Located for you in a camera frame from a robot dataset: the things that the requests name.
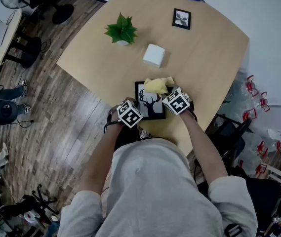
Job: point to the black office chair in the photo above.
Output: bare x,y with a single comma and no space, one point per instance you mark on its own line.
261,199

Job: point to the black deer picture frame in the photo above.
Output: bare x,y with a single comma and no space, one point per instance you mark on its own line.
150,100

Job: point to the round wooden table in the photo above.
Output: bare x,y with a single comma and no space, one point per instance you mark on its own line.
9,38

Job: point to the white tissue box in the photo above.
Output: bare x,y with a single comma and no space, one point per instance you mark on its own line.
153,54

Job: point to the yellow cleaning cloth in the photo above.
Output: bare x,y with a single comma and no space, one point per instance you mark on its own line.
157,85

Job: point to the black folding chair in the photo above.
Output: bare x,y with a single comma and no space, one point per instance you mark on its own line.
231,137

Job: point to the person's black trousers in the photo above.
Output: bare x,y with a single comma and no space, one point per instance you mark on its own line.
126,137

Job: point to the black standing fan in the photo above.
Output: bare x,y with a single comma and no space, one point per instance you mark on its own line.
62,13

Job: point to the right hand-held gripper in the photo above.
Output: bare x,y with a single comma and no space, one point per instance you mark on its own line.
176,101

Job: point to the red white container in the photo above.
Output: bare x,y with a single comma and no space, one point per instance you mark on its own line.
31,218

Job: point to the group of clear water jugs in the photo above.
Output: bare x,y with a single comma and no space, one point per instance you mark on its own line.
251,134

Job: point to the person's left forearm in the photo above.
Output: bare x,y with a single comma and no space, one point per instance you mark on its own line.
98,157

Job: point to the black chair base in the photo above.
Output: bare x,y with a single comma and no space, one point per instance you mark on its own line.
41,201

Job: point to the green plant in white pot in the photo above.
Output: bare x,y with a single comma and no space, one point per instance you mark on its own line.
121,29

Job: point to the person's grey shirt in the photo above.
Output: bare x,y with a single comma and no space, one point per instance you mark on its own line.
150,194

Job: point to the person's patterned shoe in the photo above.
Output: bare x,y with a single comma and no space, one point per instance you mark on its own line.
145,134

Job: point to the person's right forearm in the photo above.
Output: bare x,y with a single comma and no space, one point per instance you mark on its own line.
204,147

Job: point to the small black picture frame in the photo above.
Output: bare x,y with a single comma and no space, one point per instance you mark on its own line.
181,18

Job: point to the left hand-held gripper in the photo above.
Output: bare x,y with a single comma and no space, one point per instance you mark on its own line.
130,113

